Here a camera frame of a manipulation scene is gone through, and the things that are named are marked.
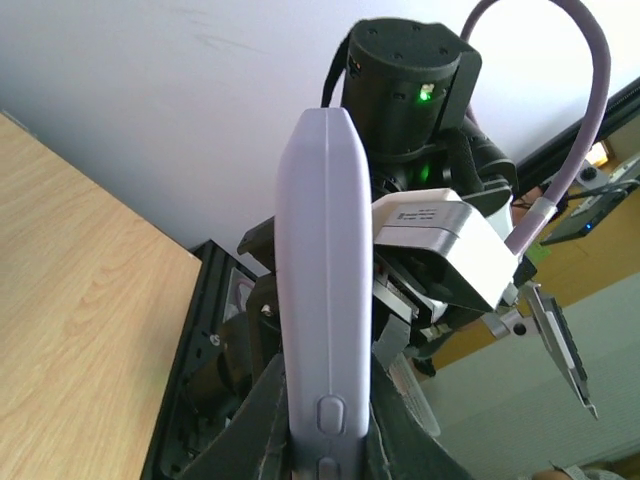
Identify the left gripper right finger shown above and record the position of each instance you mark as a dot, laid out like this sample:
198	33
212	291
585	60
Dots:
396	446

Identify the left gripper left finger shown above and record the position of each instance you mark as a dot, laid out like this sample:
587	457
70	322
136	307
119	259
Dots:
256	443

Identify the phone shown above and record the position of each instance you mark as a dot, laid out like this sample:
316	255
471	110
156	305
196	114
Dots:
324	270

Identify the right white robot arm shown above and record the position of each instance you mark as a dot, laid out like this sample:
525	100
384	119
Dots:
406	87

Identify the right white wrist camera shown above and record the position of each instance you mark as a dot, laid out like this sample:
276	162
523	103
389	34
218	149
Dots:
443	248

